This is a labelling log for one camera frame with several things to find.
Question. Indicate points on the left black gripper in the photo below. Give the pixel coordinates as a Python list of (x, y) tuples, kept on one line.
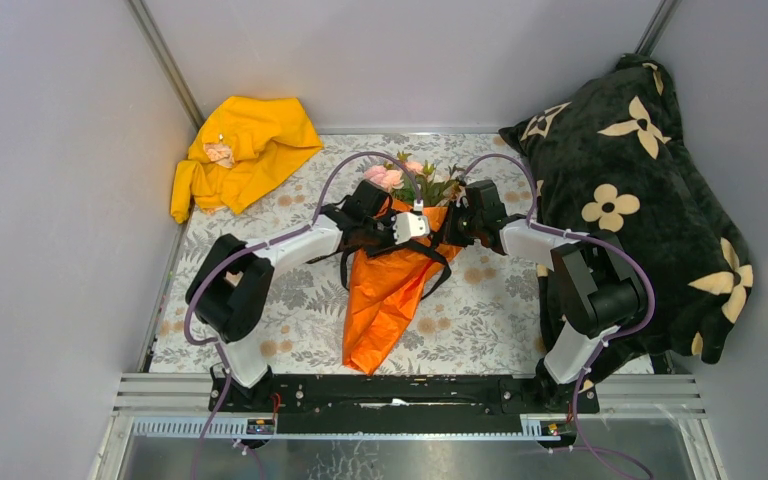
[(387, 244)]

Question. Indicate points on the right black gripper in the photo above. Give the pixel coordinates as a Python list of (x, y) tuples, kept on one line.
[(450, 215)]

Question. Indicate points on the orange wrapping paper sheet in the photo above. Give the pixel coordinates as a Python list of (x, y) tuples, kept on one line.
[(384, 294)]

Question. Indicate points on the pink fake flower stem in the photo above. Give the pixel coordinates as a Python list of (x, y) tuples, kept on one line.
[(388, 179)]

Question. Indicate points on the pink fake flower bunch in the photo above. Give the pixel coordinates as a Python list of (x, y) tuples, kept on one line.
[(438, 186)]

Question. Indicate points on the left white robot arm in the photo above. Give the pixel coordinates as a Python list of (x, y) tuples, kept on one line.
[(229, 291)]

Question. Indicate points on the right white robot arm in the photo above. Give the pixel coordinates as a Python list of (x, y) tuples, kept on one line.
[(603, 292)]

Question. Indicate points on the floral patterned tablecloth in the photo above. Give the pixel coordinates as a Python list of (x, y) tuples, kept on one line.
[(483, 320)]

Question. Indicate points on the black floral plush blanket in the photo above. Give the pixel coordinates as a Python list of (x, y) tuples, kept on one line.
[(612, 157)]

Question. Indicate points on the yellow cloth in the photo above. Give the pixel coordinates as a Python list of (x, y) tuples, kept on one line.
[(245, 149)]

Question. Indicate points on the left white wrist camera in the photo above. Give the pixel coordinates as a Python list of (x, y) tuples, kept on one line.
[(410, 224)]

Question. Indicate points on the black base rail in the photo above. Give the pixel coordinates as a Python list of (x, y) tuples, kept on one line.
[(331, 405)]

